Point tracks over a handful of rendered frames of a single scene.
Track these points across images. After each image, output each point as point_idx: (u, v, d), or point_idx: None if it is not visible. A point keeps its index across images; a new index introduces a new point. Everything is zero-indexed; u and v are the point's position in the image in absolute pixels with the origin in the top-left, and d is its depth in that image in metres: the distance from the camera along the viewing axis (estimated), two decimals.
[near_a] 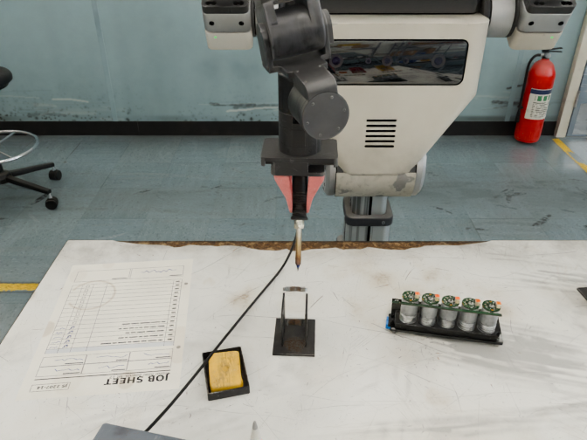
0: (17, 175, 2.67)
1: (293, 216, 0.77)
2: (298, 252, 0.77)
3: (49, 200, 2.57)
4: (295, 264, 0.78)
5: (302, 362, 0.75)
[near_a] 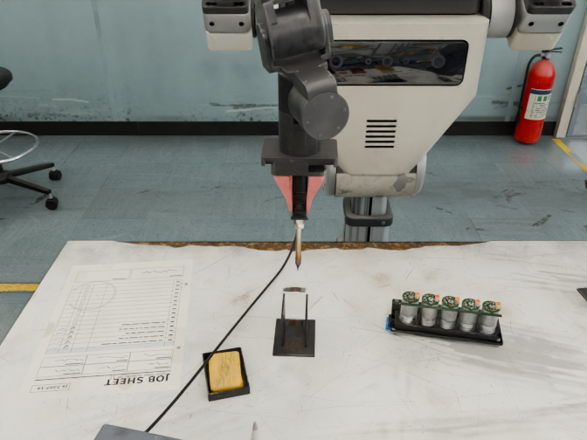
0: (17, 175, 2.68)
1: (293, 216, 0.77)
2: (298, 252, 0.77)
3: (49, 200, 2.57)
4: (295, 264, 0.78)
5: (302, 363, 0.75)
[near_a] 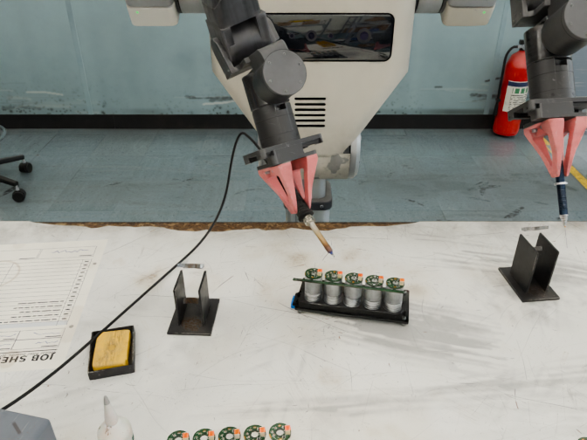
0: None
1: (301, 212, 0.76)
2: (324, 240, 0.75)
3: (16, 192, 2.54)
4: (328, 252, 0.74)
5: (196, 341, 0.72)
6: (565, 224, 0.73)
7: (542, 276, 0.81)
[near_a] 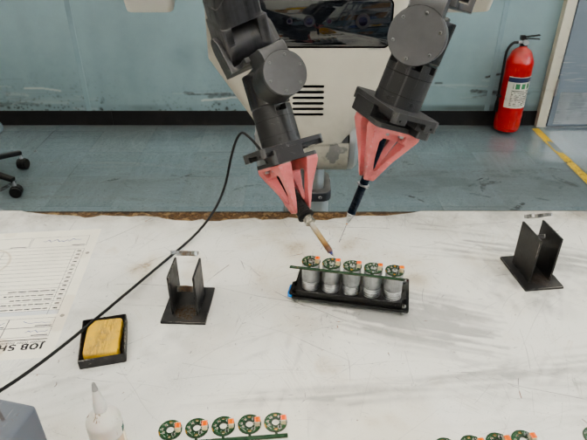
0: None
1: (301, 212, 0.76)
2: (324, 240, 0.75)
3: (13, 188, 2.52)
4: (328, 252, 0.74)
5: (190, 331, 0.70)
6: (348, 223, 0.71)
7: (546, 264, 0.79)
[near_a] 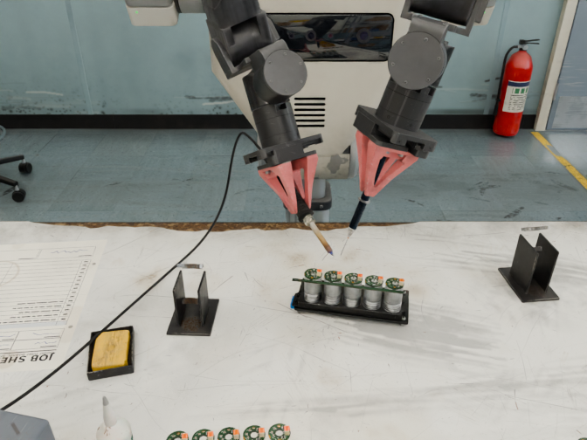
0: None
1: (301, 212, 0.76)
2: (324, 240, 0.75)
3: (16, 192, 2.54)
4: (328, 252, 0.74)
5: (196, 342, 0.72)
6: (348, 237, 0.73)
7: (542, 276, 0.81)
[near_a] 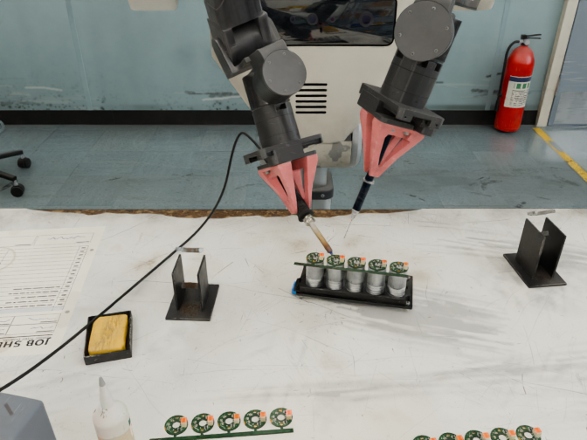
0: None
1: (301, 212, 0.76)
2: (324, 240, 0.75)
3: (14, 187, 2.53)
4: (328, 252, 0.74)
5: (196, 327, 0.70)
6: (353, 219, 0.71)
7: (549, 261, 0.79)
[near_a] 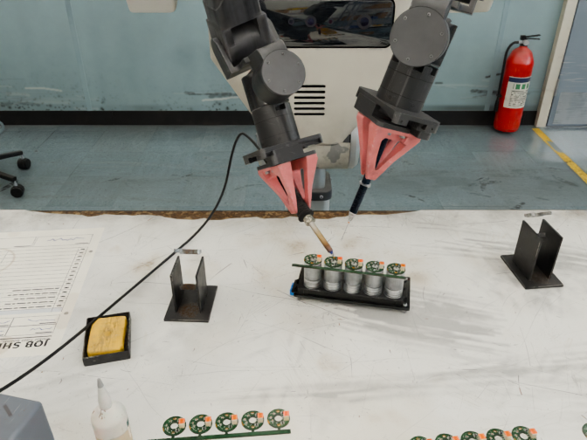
0: None
1: (301, 212, 0.76)
2: (324, 240, 0.75)
3: (14, 188, 2.53)
4: (328, 252, 0.74)
5: (194, 328, 0.71)
6: (349, 221, 0.72)
7: (546, 263, 0.80)
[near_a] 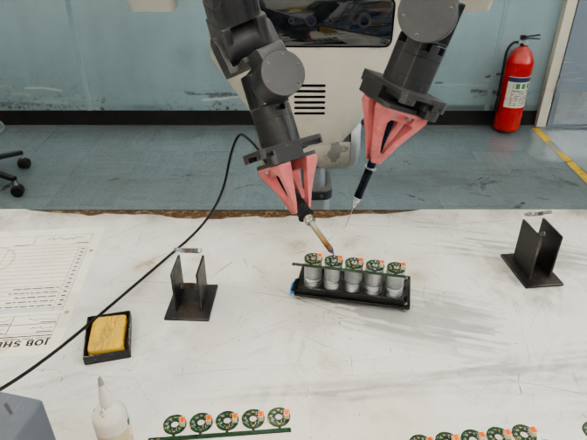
0: None
1: (301, 212, 0.76)
2: (325, 239, 0.75)
3: (14, 187, 2.53)
4: (329, 251, 0.74)
5: (194, 327, 0.71)
6: (354, 207, 0.70)
7: (546, 262, 0.80)
